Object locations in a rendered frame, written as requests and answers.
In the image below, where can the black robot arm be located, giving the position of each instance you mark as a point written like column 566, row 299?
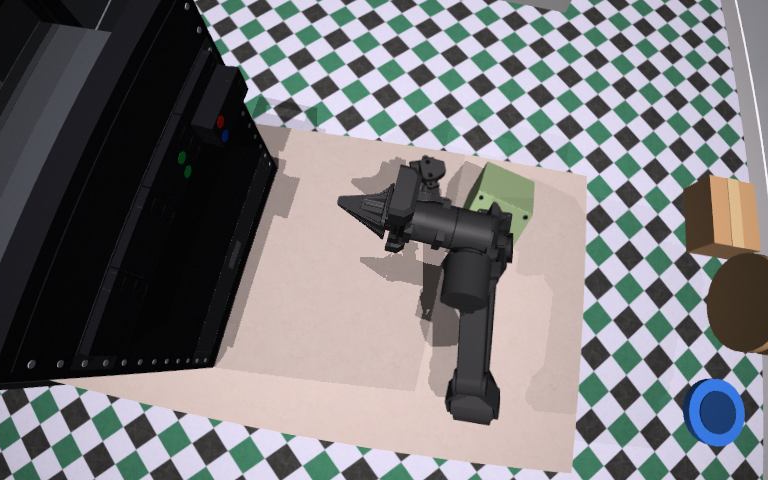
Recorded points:
column 467, row 269

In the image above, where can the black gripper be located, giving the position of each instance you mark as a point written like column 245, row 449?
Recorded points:
column 393, row 209

